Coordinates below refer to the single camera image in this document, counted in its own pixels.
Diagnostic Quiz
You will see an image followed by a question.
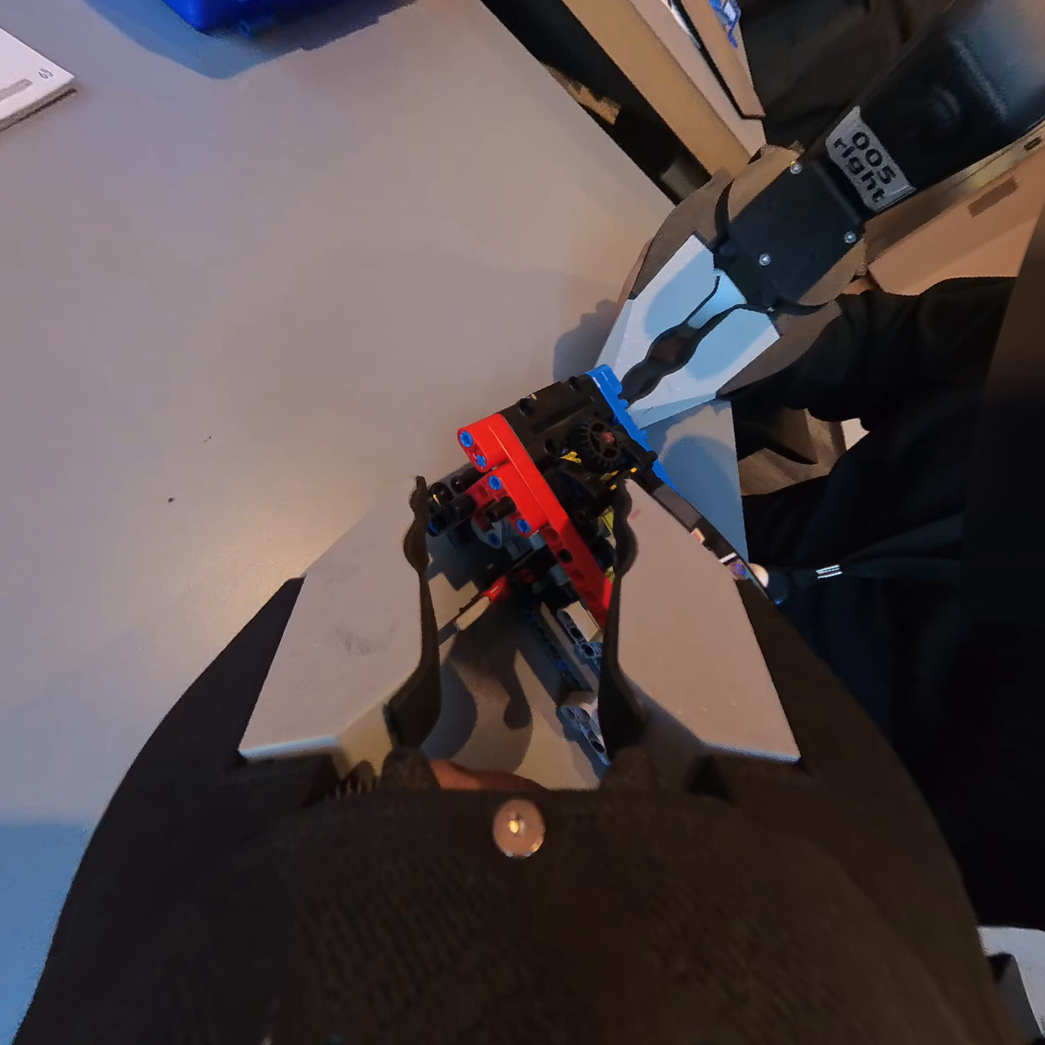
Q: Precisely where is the person's right forearm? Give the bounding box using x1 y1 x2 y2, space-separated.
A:
727 278 1017 426

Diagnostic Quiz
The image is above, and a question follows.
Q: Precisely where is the dark cloth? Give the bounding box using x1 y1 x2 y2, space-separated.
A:
735 0 924 152

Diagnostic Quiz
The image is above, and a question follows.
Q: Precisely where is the blue storage bin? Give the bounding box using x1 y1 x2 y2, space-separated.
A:
159 0 331 38

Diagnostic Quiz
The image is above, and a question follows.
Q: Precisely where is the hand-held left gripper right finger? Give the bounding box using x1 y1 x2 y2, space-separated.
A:
598 482 801 764

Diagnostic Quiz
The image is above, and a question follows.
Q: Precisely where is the toy brick car model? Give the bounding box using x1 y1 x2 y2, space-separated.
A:
412 365 772 769

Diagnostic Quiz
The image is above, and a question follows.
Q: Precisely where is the grey desk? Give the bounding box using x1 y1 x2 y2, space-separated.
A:
0 0 751 1022

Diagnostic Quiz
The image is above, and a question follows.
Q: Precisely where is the grey table with beige edge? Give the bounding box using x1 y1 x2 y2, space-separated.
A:
563 0 764 176

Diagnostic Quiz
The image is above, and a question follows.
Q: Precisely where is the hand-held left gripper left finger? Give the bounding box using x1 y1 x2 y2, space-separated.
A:
239 476 444 760

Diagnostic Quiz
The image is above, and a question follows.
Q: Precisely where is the instruction booklet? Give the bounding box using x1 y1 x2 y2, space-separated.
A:
0 28 76 132

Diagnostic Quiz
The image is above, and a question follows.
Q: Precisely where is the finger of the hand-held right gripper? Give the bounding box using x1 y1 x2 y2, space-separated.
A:
627 304 782 431
594 235 721 386

